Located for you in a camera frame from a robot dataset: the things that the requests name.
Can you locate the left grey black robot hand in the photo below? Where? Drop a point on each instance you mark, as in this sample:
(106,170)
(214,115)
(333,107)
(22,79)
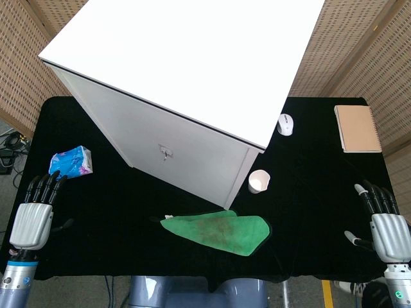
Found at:
(30,224)

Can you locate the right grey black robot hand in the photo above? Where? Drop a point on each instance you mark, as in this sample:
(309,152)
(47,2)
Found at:
(391,234)

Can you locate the green cloth with black loop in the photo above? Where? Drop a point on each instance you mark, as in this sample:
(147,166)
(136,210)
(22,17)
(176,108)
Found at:
(221,231)

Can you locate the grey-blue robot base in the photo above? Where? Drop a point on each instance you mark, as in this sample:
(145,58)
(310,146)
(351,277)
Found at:
(192,293)

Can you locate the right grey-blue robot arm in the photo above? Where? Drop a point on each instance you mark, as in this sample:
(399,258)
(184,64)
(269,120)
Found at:
(398,285)

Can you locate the black white sneaker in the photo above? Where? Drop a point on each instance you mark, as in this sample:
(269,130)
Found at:
(350,287)

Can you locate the black power adapter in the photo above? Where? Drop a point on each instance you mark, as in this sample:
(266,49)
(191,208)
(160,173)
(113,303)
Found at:
(6,160)

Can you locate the blue tissue pack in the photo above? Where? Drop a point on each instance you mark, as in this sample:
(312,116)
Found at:
(70,162)

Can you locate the black tablecloth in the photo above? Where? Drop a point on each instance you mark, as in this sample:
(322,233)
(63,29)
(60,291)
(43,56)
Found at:
(122,231)

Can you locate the brown spiral notebook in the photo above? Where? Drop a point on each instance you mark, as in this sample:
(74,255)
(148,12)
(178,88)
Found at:
(358,128)

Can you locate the metal table leg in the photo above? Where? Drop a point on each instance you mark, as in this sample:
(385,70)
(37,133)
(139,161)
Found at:
(285,293)

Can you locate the white paper cup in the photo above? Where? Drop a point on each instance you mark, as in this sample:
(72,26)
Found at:
(257,181)

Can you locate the white computer mouse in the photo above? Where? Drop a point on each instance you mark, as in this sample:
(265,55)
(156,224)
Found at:
(285,125)

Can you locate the white cabinet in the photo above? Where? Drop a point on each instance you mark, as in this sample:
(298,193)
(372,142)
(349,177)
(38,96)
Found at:
(180,64)

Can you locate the small metal wall hook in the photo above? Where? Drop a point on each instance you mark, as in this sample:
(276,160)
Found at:
(165,150)

